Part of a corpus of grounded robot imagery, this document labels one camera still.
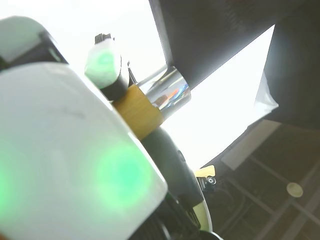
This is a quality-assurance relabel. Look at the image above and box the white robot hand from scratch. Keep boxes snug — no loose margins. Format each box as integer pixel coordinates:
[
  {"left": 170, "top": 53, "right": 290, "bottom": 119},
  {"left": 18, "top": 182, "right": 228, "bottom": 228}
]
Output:
[{"left": 0, "top": 15, "right": 214, "bottom": 240}]

